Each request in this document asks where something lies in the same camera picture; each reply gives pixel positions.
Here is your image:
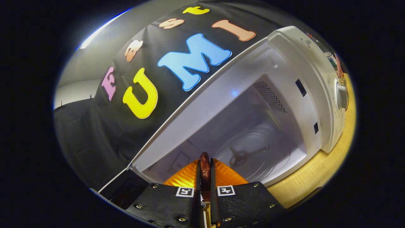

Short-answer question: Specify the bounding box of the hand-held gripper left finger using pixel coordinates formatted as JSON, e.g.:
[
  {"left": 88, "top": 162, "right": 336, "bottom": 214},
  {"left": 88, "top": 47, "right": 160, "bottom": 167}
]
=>
[{"left": 126, "top": 158, "right": 201, "bottom": 228}]

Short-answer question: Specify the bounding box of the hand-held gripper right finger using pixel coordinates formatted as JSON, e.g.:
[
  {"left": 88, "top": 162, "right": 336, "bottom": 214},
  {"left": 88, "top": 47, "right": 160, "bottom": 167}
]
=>
[{"left": 209, "top": 158, "right": 287, "bottom": 228}]

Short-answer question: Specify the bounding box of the reddish brown meat strip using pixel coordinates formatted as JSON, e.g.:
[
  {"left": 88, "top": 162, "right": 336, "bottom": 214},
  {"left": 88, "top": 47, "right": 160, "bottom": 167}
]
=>
[{"left": 199, "top": 152, "right": 211, "bottom": 201}]

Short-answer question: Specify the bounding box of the white toaster oven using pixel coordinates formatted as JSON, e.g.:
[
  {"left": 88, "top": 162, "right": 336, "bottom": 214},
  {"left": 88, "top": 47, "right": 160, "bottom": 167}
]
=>
[{"left": 97, "top": 26, "right": 350, "bottom": 210}]

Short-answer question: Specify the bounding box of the black backdrop cloth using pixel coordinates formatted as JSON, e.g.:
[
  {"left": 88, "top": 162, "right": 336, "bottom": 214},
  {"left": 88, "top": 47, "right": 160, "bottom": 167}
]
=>
[{"left": 54, "top": 0, "right": 285, "bottom": 190}]

